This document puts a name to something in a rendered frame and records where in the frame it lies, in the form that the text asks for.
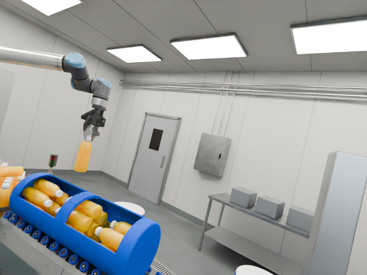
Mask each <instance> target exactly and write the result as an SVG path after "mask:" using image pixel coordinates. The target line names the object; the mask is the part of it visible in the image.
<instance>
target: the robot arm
mask: <svg viewBox="0 0 367 275"><path fill-rule="evenodd" d="M0 62H2V63H9V64H17V65H24V66H28V67H35V68H43V69H50V70H57V71H63V72H66V73H71V75H72V77H71V80H70V82H71V86H72V88H73V89H75V90H77V91H82V92H87V93H91V94H93V96H92V100H91V104H92V108H94V109H93V110H91V111H89V112H87V113H85V114H83V115H81V119H84V120H85V122H84V125H83V134H84V139H85V140H86V138H87V135H90V134H91V138H92V139H91V141H93V139H94V138H95V136H100V133H99V131H98V128H99V127H104V126H105V121H106V119H105V118H104V117H103V113H104V111H106V109H105V108H106V106H107V103H108V99H109V94H110V90H111V85H112V84H111V82H109V81H108V80H105V79H102V78H99V77H98V78H97V79H92V78H90V77H89V74H88V70H87V66H86V62H85V59H84V57H83V56H82V55H81V54H79V53H75V52H74V53H68V54H67V55H57V54H53V53H46V52H40V51H33V50H26V49H20V48H15V47H8V46H2V45H0ZM91 125H93V126H94V127H92V133H91V130H90V129H91Z"/></svg>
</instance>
